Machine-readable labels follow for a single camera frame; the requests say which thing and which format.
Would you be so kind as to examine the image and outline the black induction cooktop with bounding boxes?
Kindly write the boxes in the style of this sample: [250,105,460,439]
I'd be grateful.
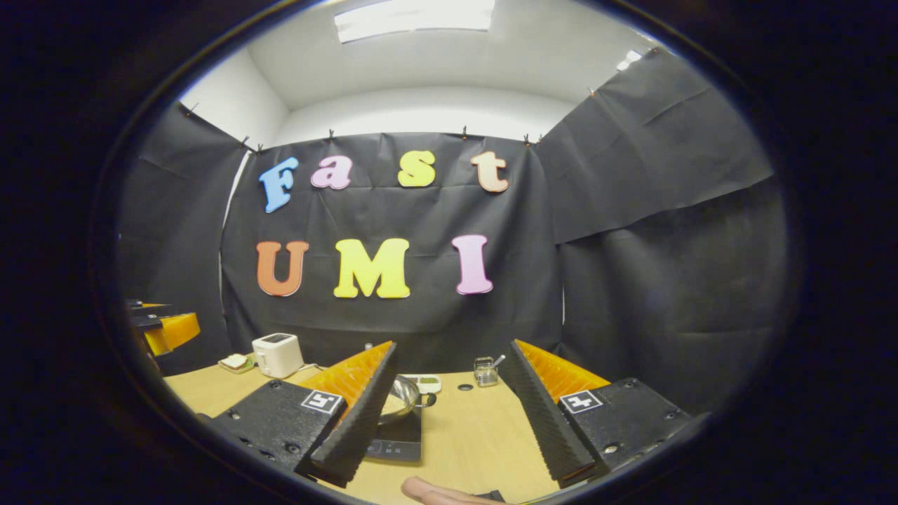
[363,407,423,462]

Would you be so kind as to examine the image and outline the stainless steel pot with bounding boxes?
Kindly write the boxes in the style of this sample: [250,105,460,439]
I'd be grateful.
[377,375,437,426]

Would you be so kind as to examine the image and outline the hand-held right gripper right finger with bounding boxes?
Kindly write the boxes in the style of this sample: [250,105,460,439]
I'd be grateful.
[498,339,694,489]

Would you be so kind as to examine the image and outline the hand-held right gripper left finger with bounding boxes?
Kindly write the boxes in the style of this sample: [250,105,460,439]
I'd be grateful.
[208,341,399,489]

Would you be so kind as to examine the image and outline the large ceiling light panel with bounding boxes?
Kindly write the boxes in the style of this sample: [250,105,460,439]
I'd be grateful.
[334,0,496,44]

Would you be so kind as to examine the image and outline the white toaster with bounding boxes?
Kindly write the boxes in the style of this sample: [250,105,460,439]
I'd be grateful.
[251,333,305,379]

